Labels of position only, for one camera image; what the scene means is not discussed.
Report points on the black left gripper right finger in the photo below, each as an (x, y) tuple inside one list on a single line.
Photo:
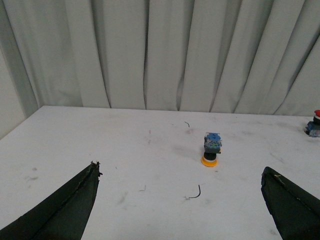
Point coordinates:
[(296, 212)]

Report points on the yellow push button switch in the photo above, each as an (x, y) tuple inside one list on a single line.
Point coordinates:
[(212, 147)]

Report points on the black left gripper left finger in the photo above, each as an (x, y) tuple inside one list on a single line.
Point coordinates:
[(61, 216)]

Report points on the white pleated curtain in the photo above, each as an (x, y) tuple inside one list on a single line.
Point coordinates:
[(219, 56)]

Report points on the red push button switch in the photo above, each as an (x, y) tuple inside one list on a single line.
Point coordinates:
[(312, 128)]

